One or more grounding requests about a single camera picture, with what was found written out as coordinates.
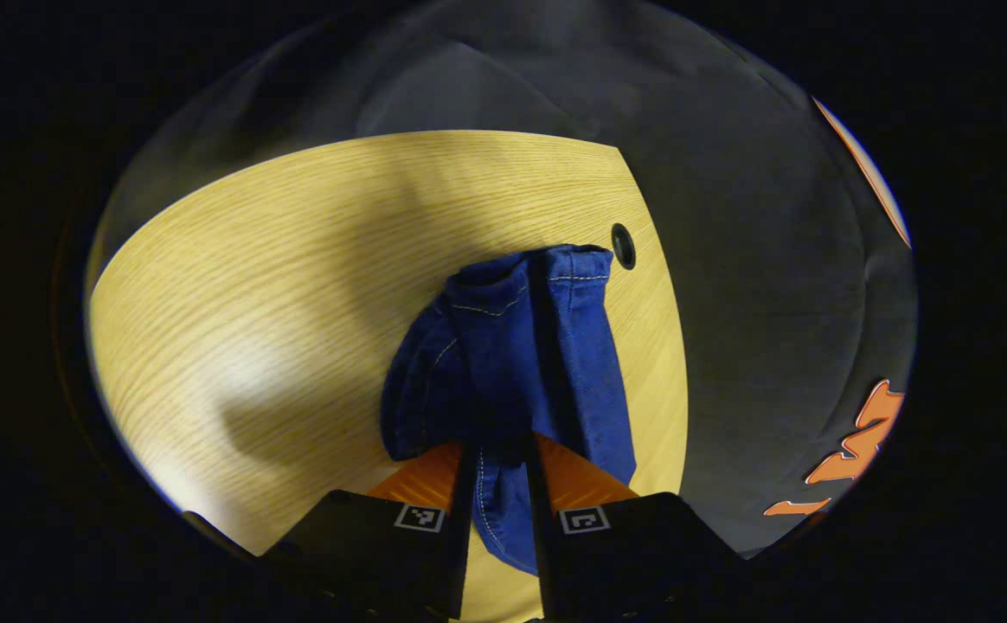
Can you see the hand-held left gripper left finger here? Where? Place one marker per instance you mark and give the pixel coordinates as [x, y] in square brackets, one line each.
[460, 536]

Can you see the blue denim jeans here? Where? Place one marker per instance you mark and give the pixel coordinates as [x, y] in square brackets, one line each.
[573, 346]

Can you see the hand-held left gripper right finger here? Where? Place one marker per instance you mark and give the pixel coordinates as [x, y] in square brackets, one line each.
[540, 536]

